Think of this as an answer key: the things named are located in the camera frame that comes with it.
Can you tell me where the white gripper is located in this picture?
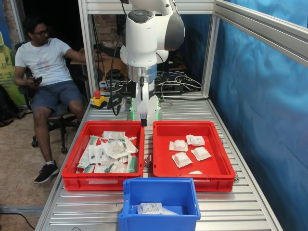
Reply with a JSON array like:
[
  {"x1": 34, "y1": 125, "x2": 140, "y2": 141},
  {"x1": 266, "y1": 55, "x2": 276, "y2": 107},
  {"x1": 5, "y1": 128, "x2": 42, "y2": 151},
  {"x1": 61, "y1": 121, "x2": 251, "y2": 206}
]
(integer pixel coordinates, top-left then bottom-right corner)
[{"x1": 133, "y1": 81, "x2": 150, "y2": 128}]

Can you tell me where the red crate with white label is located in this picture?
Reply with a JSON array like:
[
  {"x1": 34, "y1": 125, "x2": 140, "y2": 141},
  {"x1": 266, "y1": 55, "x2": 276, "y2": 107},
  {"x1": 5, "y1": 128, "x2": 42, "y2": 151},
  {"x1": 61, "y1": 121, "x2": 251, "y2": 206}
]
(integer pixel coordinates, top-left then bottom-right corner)
[{"x1": 61, "y1": 120, "x2": 145, "y2": 192}]

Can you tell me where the red plastic crate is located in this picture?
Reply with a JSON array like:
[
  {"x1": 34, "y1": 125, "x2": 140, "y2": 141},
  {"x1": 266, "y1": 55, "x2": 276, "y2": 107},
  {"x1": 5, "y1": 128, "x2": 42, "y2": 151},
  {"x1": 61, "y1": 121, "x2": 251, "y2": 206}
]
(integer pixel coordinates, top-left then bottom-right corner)
[{"x1": 153, "y1": 120, "x2": 236, "y2": 193}]

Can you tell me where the wooden desk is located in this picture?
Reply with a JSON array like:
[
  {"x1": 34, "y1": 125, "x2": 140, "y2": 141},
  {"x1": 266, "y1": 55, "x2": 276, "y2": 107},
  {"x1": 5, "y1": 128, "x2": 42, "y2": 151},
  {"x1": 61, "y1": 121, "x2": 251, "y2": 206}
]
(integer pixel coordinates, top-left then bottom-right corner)
[{"x1": 71, "y1": 47, "x2": 128, "y2": 82}]

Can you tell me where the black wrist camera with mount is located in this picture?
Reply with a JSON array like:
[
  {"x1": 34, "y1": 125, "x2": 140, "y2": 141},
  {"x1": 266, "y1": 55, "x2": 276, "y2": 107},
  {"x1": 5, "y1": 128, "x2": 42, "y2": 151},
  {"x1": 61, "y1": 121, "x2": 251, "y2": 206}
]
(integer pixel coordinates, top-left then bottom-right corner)
[{"x1": 107, "y1": 80, "x2": 137, "y2": 116}]

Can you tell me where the yellow emergency stop button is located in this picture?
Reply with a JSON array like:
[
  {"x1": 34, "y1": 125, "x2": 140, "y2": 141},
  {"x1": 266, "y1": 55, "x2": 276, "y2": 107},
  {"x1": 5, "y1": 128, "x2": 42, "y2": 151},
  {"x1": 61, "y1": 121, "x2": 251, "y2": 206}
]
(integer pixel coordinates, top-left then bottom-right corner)
[{"x1": 90, "y1": 90, "x2": 108, "y2": 111}]

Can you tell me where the large packet with green ring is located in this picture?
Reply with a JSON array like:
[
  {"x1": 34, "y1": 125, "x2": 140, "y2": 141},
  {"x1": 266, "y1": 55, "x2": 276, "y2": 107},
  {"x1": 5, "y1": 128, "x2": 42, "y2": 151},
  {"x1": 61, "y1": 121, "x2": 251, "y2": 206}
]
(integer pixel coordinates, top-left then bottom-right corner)
[{"x1": 100, "y1": 138, "x2": 140, "y2": 159}]

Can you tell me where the black backpack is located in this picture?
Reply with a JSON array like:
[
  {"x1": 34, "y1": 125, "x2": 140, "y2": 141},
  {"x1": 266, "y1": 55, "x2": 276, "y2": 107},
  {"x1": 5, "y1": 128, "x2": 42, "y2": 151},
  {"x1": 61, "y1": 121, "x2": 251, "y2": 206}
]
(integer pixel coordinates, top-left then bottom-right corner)
[{"x1": 0, "y1": 84, "x2": 19, "y2": 127}]

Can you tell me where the aluminium profile frame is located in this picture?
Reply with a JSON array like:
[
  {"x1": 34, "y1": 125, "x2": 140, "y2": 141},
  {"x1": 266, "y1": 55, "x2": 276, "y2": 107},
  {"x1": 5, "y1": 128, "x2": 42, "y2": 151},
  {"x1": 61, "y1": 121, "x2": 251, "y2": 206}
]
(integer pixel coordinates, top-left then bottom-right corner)
[{"x1": 77, "y1": 0, "x2": 308, "y2": 122}]

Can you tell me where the blue plastic bin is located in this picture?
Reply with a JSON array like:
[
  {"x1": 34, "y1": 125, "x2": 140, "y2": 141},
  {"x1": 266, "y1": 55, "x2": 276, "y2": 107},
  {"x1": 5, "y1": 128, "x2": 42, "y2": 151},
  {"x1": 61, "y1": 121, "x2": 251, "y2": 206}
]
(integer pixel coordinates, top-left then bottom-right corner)
[{"x1": 118, "y1": 178, "x2": 202, "y2": 231}]

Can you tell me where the black office chair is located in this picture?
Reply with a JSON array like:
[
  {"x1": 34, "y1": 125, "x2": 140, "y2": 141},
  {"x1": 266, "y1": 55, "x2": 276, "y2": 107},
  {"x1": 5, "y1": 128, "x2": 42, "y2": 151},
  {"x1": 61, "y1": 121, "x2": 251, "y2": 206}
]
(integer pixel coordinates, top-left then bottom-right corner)
[{"x1": 14, "y1": 43, "x2": 81, "y2": 154}]

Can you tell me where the green printed banner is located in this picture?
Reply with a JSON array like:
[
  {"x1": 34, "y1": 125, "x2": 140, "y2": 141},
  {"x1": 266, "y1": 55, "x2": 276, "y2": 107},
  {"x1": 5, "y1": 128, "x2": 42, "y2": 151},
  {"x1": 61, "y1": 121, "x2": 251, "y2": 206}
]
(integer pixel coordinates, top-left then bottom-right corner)
[{"x1": 0, "y1": 31, "x2": 27, "y2": 106}]

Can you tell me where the green striped flat packet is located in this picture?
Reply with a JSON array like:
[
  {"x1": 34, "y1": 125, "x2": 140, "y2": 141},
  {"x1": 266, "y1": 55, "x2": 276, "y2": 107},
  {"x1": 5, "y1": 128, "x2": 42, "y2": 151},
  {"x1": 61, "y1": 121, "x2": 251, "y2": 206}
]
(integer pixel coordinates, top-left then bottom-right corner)
[{"x1": 76, "y1": 154, "x2": 96, "y2": 174}]

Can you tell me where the printed white bandage packet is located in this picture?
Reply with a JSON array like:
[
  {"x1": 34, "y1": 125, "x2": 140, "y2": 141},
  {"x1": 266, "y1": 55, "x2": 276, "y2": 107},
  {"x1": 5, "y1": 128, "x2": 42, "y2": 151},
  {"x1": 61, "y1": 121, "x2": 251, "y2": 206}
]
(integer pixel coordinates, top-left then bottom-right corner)
[
  {"x1": 136, "y1": 202, "x2": 164, "y2": 215},
  {"x1": 185, "y1": 134, "x2": 206, "y2": 147}
]

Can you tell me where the metal corner bracket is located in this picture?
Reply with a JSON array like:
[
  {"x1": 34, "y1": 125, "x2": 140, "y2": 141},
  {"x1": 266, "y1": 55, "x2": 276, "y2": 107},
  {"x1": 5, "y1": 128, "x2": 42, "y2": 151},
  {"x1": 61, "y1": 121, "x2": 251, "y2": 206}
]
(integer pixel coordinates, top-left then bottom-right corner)
[{"x1": 143, "y1": 154, "x2": 154, "y2": 169}]

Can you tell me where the man in white t-shirt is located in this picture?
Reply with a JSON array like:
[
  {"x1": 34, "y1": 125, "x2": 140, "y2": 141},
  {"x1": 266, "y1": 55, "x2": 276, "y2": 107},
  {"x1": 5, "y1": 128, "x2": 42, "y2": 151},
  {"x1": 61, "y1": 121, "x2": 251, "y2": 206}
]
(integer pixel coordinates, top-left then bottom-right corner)
[{"x1": 13, "y1": 17, "x2": 88, "y2": 184}]

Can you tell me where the flat printed paper packet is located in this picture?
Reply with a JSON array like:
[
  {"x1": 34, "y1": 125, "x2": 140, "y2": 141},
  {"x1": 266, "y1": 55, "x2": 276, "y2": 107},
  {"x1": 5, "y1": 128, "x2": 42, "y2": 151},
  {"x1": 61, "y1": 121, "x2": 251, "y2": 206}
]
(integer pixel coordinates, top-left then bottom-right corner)
[{"x1": 103, "y1": 130, "x2": 126, "y2": 140}]

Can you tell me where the white needle packet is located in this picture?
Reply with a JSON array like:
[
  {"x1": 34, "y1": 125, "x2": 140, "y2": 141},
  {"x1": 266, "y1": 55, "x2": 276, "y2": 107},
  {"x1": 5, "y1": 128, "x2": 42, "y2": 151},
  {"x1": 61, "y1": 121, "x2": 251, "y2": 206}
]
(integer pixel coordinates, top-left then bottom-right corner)
[{"x1": 88, "y1": 143, "x2": 107, "y2": 162}]

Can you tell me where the small packet with green ring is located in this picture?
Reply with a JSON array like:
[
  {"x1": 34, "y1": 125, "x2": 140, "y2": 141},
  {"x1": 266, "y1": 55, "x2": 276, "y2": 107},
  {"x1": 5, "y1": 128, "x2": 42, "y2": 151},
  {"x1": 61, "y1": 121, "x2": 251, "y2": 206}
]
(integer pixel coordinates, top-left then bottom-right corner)
[{"x1": 103, "y1": 160, "x2": 128, "y2": 174}]

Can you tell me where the blue fabric backdrop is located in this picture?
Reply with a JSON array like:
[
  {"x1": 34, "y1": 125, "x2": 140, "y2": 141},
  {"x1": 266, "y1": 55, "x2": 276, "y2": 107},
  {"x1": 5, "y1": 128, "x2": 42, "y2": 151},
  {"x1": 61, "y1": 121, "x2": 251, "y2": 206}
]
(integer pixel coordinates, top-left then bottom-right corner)
[{"x1": 209, "y1": 0, "x2": 308, "y2": 231}]

